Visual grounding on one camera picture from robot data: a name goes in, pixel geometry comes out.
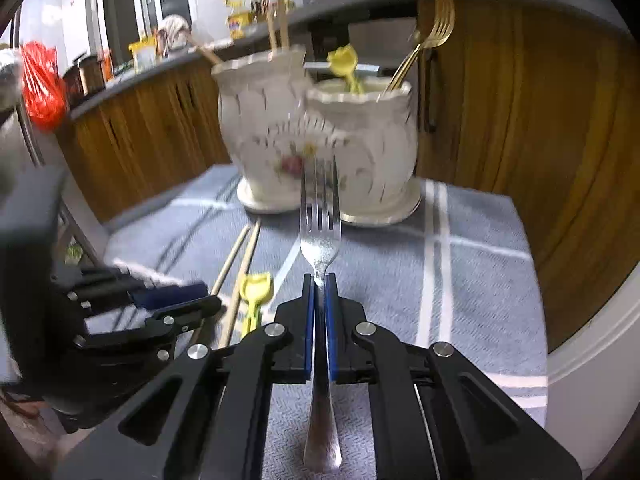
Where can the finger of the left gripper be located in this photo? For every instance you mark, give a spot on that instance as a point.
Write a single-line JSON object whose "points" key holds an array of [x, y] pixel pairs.
{"points": [[175, 320], [167, 296]]}

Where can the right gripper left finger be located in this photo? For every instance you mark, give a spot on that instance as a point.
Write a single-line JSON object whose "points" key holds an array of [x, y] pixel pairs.
{"points": [[291, 363]]}

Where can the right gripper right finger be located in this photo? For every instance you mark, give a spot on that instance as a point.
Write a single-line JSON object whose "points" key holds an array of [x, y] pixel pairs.
{"points": [[348, 363]]}

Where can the yellow green plastic spatula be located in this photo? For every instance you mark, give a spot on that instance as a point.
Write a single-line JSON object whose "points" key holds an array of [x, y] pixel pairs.
{"points": [[256, 289]]}

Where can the silver fork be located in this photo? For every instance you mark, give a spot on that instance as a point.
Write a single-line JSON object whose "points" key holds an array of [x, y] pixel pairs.
{"points": [[320, 233]]}

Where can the gold fork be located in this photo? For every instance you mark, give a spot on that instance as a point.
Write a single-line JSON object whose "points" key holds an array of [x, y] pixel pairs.
{"points": [[443, 26]]}

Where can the grey striped table cloth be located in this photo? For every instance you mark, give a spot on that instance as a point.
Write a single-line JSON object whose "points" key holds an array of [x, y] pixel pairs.
{"points": [[458, 269]]}

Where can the cream ceramic boot vase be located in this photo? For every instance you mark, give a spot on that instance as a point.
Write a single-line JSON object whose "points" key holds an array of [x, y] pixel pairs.
{"points": [[273, 117]]}

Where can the red plastic bag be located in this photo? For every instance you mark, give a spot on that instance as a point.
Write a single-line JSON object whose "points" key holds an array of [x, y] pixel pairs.
{"points": [[44, 91]]}

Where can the yellow food package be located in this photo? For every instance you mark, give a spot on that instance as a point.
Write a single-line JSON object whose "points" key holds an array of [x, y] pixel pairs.
{"points": [[143, 53]]}

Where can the yellow spatula in vase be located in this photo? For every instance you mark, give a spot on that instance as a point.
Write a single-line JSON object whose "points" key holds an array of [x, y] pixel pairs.
{"points": [[343, 63]]}

